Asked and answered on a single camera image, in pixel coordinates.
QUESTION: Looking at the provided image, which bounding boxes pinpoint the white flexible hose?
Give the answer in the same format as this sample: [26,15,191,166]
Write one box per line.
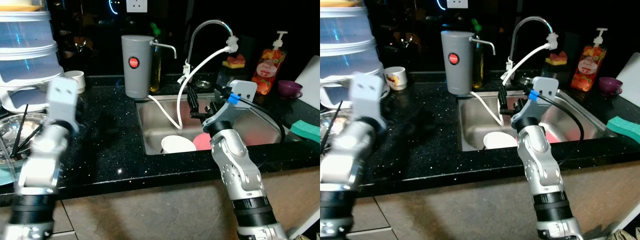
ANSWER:
[472,42,559,127]
[148,44,237,132]

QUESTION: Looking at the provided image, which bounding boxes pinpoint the stainless steel sink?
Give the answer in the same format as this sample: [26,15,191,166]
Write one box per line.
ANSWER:
[456,86,619,153]
[134,89,297,157]

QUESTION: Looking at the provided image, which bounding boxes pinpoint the white bowl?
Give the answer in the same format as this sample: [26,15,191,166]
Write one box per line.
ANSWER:
[482,131,519,150]
[160,135,198,155]

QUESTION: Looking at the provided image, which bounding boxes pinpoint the green capped oil bottle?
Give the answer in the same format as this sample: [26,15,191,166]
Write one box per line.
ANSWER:
[149,22,164,94]
[471,18,485,90]

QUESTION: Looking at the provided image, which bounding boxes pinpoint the clear sponge holder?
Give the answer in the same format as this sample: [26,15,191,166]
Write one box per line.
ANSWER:
[541,62,570,87]
[217,64,247,93]

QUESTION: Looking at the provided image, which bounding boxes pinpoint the grey canister with red button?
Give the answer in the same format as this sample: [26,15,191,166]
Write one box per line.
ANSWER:
[121,35,155,99]
[440,30,474,96]

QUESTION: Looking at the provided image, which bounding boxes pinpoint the small chrome tap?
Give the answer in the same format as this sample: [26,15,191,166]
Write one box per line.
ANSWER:
[150,42,178,60]
[470,38,497,56]

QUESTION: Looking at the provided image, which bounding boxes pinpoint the watermelon shaped sponge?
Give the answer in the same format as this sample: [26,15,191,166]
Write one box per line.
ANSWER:
[544,50,569,67]
[222,53,246,70]

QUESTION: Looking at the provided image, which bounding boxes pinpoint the orange dish soap pump bottle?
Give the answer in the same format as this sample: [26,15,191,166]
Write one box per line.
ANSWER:
[570,28,609,93]
[251,31,289,96]

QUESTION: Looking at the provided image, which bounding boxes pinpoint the chrome gooseneck faucet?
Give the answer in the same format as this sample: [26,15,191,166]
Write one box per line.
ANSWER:
[505,16,557,80]
[183,19,237,84]

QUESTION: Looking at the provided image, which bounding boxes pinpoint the purple cup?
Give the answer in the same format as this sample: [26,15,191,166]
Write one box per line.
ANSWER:
[277,79,304,100]
[598,76,625,96]

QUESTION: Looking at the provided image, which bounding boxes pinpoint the green sponge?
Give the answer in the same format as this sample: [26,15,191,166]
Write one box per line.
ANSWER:
[606,115,640,144]
[289,119,321,144]

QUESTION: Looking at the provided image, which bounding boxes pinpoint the white cutting board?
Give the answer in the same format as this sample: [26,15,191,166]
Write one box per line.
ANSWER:
[293,55,321,111]
[614,52,640,109]

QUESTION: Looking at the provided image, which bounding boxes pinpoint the white printed mug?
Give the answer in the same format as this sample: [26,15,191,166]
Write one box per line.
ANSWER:
[383,66,407,91]
[62,70,86,94]

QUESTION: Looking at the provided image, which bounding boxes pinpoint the metal bowl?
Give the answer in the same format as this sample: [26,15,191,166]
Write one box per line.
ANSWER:
[0,112,51,166]
[320,107,352,152]

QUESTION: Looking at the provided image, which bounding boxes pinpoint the black chopstick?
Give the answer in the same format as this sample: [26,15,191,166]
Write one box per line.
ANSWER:
[322,101,344,147]
[12,104,30,152]

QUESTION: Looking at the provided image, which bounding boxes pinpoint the translucent stacked food cover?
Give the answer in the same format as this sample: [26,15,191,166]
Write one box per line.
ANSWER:
[320,0,387,109]
[0,0,64,112]

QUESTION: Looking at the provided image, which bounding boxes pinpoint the teal plate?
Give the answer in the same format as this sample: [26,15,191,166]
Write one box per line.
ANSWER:
[0,161,27,187]

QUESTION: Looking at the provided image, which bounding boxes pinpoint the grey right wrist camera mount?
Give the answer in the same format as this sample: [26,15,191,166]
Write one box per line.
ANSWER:
[214,79,259,127]
[510,76,560,127]

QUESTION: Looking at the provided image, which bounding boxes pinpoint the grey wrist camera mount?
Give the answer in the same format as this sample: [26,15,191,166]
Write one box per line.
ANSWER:
[214,79,259,127]
[46,77,82,134]
[510,76,560,127]
[348,73,389,132]

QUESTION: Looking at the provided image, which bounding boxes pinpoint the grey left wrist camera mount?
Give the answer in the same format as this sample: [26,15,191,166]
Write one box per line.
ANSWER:
[46,77,82,134]
[348,73,389,132]

